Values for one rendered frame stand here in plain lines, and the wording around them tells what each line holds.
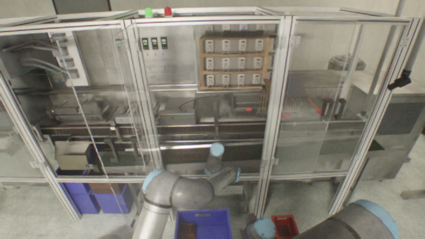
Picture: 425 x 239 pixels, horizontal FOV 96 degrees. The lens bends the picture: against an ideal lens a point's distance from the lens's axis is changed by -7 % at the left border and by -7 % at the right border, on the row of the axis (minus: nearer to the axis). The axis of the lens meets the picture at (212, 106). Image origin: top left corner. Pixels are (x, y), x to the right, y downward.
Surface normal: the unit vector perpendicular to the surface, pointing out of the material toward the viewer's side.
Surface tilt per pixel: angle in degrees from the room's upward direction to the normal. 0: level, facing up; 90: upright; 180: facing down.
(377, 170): 90
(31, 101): 90
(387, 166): 90
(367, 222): 8
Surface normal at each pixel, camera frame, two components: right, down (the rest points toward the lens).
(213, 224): 0.04, 0.49
